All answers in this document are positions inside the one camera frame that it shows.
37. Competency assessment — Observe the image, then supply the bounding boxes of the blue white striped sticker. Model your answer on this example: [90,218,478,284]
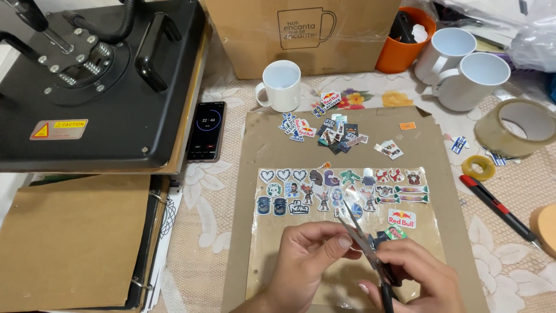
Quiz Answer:
[450,136,470,155]

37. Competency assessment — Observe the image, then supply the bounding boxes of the green portrait sticker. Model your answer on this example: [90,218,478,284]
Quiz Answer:
[384,224,408,241]

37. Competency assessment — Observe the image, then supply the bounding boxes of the white lace floral tablecloth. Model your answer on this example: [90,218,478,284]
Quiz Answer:
[150,65,556,313]

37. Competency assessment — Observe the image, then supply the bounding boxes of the red yellow logo sticker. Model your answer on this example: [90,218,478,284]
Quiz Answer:
[387,209,417,230]

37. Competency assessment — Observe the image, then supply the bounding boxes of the black heat press machine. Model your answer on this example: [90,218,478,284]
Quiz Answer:
[0,0,207,173]

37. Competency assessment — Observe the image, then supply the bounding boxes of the large clear packing tape roll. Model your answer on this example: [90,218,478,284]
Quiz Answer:
[474,98,556,158]

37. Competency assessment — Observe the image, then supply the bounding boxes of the clear plastic bag heap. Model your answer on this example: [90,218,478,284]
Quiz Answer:
[434,0,556,74]

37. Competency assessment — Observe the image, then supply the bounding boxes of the blue white sticker scraps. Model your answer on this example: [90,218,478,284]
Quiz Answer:
[481,146,522,167]

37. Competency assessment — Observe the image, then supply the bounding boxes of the white figures sticker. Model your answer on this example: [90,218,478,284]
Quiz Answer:
[374,139,404,161]

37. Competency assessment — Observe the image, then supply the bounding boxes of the rows of colourful stickers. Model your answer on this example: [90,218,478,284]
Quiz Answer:
[256,162,431,219]

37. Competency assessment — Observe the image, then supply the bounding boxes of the person's right hand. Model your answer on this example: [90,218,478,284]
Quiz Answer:
[356,237,467,313]

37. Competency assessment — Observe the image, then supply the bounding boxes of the red black utility knife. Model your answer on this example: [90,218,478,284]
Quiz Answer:
[459,174,544,251]

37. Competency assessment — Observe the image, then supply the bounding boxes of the brown cover ring binder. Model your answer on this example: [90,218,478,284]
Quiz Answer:
[0,173,171,313]

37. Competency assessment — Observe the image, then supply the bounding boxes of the dark sticker piece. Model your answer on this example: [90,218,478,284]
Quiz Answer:
[367,232,392,251]

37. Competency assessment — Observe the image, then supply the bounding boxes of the brown cardboard box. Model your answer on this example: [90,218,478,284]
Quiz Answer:
[203,0,401,81]

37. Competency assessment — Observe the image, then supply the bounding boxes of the silver black scissors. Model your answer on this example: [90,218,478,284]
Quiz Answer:
[338,201,401,313]

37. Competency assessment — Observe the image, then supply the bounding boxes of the white ceramic mug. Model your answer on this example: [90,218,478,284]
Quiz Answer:
[255,60,302,113]
[432,52,511,112]
[414,27,478,86]

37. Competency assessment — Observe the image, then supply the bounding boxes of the black smartphone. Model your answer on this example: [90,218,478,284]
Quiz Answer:
[186,101,227,163]

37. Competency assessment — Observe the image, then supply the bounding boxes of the clear plastic film sheet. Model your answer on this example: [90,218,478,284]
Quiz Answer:
[245,167,447,306]

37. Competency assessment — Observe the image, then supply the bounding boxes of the small yellow tape roll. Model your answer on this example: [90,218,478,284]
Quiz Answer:
[461,155,497,182]

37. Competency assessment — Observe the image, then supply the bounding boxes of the brown cardboard work mat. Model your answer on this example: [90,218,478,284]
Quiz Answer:
[221,106,491,313]

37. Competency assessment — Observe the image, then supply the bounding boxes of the black object in cup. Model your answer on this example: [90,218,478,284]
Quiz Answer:
[388,10,418,44]

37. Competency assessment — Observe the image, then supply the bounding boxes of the orange plastic cup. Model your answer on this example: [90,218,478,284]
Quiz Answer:
[375,6,437,74]

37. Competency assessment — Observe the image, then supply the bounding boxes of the pile of cut-out stickers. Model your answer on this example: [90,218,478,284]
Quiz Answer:
[278,90,370,155]

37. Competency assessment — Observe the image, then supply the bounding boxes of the person's left hand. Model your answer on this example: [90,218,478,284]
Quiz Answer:
[265,220,364,313]

